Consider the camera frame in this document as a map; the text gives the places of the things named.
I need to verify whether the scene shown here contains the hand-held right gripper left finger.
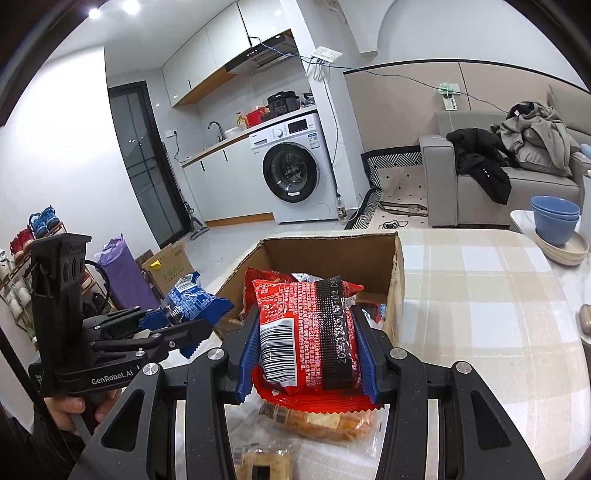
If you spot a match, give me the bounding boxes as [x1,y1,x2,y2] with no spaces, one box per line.
[67,305,262,480]

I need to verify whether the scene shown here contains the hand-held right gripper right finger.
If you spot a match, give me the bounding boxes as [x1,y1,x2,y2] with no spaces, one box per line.
[348,305,548,480]

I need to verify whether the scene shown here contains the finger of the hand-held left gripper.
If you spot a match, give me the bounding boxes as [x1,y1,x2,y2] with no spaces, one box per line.
[90,318,214,361]
[82,307,169,342]

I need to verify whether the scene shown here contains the blue cookie packet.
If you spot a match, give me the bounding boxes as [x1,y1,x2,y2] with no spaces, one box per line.
[164,272,235,333]

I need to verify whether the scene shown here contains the brown cardboard box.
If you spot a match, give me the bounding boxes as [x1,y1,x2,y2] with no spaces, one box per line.
[213,232,406,344]

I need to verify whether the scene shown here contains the person's left forearm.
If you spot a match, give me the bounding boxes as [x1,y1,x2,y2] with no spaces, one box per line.
[0,399,93,480]

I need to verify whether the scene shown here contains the person's left hand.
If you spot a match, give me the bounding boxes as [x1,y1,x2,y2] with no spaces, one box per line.
[45,390,122,435]

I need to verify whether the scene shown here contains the wooden shoe rack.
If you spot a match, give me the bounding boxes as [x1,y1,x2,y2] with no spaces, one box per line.
[0,222,70,342]

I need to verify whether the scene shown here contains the purple bag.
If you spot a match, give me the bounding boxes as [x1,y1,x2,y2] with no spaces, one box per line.
[95,233,160,311]

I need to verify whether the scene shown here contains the printed floor carton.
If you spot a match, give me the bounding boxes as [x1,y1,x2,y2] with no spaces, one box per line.
[139,240,195,296]

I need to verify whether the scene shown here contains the clear bread packet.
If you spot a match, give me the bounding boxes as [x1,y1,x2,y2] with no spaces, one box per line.
[256,399,384,444]

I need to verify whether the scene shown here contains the clear cake packet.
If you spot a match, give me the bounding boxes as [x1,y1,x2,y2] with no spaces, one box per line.
[231,445,296,480]

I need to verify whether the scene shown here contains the white base cabinets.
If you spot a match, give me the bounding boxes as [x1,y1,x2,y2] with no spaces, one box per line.
[182,134,275,227]

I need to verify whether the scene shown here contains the dark glass door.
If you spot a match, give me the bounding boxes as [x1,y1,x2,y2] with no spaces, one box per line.
[107,80,192,250]

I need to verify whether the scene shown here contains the white washing machine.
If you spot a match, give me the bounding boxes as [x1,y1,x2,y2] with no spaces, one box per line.
[248,111,342,224]

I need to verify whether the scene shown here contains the grey sofa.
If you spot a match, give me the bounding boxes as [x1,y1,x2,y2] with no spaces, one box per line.
[418,85,591,229]

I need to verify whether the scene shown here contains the beige dish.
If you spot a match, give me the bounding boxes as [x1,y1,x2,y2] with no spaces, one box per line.
[536,228,589,267]

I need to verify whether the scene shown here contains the black jacket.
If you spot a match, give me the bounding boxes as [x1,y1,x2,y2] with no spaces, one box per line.
[445,128,513,206]

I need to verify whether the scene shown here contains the blue bowl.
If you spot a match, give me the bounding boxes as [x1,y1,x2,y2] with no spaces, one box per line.
[532,208,580,246]
[531,195,580,217]

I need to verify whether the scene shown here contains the black rice cooker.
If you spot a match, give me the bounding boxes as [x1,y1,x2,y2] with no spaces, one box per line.
[267,91,303,118]

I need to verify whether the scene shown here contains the white power strip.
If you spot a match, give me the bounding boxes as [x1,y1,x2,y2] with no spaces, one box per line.
[436,82,462,112]

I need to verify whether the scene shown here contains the black range hood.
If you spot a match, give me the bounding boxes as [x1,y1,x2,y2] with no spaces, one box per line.
[225,34,298,75]

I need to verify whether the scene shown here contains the grey clothes pile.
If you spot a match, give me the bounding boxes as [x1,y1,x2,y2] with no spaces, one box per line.
[490,102,583,177]

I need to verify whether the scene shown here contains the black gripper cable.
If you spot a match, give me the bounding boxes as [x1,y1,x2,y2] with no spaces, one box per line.
[83,259,118,315]

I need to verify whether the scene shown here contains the white wall cabinets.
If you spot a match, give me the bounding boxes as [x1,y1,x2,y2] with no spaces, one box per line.
[161,0,296,108]

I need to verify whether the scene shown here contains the white wall router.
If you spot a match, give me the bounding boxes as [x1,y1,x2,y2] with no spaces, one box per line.
[305,46,343,81]

